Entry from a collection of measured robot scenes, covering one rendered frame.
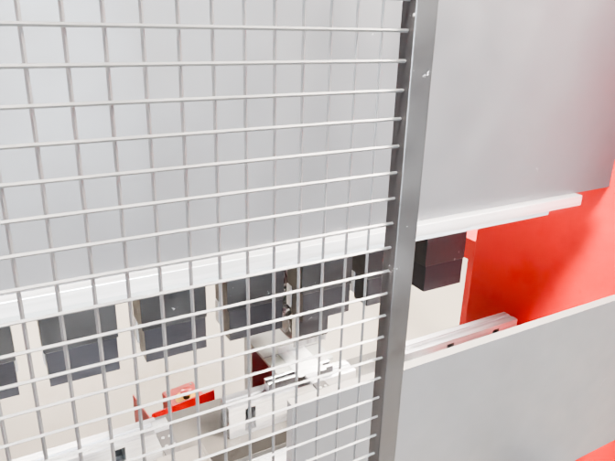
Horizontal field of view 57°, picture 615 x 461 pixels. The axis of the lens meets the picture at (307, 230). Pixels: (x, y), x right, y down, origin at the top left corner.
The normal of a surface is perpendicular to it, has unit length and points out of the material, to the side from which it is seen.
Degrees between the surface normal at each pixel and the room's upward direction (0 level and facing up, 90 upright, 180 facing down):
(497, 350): 90
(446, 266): 90
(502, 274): 90
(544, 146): 90
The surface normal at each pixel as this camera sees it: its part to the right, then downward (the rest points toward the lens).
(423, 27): 0.49, 0.31
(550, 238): -0.87, 0.14
